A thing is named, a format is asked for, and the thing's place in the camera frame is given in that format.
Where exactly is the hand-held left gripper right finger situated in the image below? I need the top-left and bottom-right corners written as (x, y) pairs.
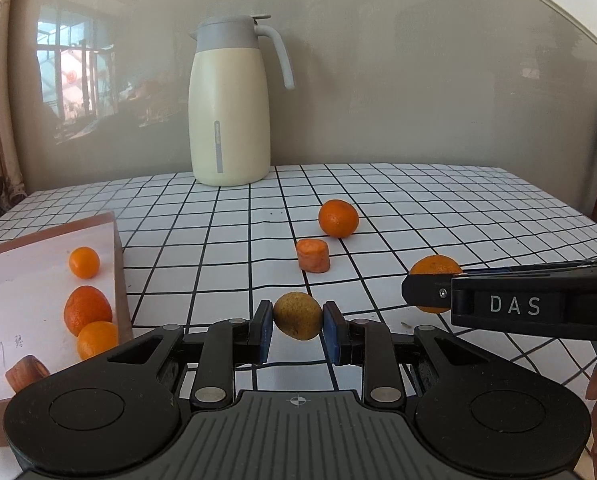
top-left (321, 302), bottom-right (484, 411)

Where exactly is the black and white checked tablecloth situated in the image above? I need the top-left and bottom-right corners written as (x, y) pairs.
top-left (0, 162), bottom-right (597, 480)

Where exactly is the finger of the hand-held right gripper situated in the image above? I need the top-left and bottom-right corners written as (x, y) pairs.
top-left (401, 271), bottom-right (455, 314)

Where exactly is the carrot chunk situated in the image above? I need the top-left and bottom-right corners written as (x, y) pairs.
top-left (295, 239), bottom-right (331, 273)
top-left (5, 355), bottom-right (52, 393)

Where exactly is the small smooth orange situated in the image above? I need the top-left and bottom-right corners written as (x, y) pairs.
top-left (76, 321), bottom-right (120, 361)
top-left (68, 246), bottom-right (100, 279)

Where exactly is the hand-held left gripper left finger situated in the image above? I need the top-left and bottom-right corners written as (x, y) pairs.
top-left (106, 301), bottom-right (274, 411)

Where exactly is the mandarin orange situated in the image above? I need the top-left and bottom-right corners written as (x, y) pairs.
top-left (63, 285), bottom-right (113, 337)
top-left (409, 255), bottom-right (463, 315)
top-left (319, 199), bottom-right (360, 239)

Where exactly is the cream and grey thermos jug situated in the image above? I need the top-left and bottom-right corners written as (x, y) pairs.
top-left (187, 14), bottom-right (296, 187)

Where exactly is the brown kiwi fruit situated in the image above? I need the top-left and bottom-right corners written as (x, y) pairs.
top-left (272, 291), bottom-right (324, 342)

